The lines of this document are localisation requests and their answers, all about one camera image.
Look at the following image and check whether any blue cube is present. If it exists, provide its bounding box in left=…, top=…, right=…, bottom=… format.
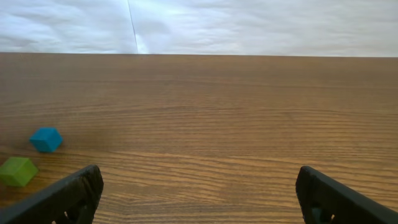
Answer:
left=29, top=126, right=63, bottom=154

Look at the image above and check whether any green cube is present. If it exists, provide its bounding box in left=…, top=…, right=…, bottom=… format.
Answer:
left=0, top=156, right=39, bottom=188

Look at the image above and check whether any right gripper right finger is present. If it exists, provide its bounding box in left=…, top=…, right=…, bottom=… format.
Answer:
left=295, top=165, right=398, bottom=224

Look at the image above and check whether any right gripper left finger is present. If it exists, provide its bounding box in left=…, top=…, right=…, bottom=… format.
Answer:
left=0, top=164, right=104, bottom=224

